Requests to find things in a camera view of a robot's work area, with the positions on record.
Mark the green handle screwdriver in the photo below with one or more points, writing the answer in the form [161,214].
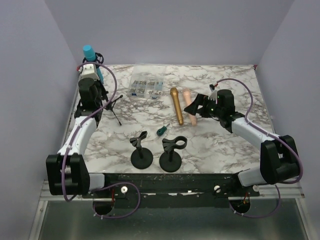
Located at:
[162,130]

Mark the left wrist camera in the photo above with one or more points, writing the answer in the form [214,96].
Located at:
[88,71]

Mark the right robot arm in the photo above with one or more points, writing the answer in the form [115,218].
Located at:
[278,161]

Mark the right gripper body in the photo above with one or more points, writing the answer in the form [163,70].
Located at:
[208,108]

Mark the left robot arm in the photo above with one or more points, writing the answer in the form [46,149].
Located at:
[67,173]

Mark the black tripod mic stand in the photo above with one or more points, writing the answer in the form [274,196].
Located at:
[111,105]

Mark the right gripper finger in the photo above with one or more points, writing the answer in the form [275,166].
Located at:
[199,100]
[192,109]

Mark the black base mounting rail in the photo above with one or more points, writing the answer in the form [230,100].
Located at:
[160,190]

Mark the pink microphone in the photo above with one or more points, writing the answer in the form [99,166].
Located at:
[187,98]

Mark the black round-base mic stand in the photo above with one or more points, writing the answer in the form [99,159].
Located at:
[170,161]

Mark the clear screw organizer box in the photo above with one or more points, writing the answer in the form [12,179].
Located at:
[147,81]

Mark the blue microphone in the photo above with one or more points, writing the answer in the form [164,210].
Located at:
[91,56]

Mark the gold microphone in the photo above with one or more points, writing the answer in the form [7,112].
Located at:
[176,102]

